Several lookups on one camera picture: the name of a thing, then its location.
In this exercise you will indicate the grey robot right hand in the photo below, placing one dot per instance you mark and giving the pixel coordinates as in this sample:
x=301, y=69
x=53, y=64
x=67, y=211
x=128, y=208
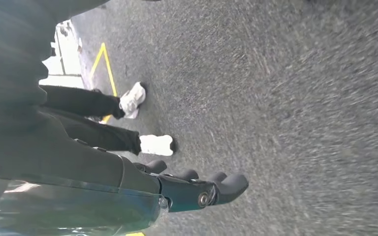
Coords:
x=78, y=182

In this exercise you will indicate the person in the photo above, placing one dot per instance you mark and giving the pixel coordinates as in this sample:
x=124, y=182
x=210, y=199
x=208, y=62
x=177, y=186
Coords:
x=78, y=101

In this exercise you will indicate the yellow floor tape marking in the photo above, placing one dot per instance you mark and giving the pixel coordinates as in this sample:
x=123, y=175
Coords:
x=109, y=73

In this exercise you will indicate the robot right arm sleeve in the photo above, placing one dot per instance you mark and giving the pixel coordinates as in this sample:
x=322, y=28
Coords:
x=6, y=49

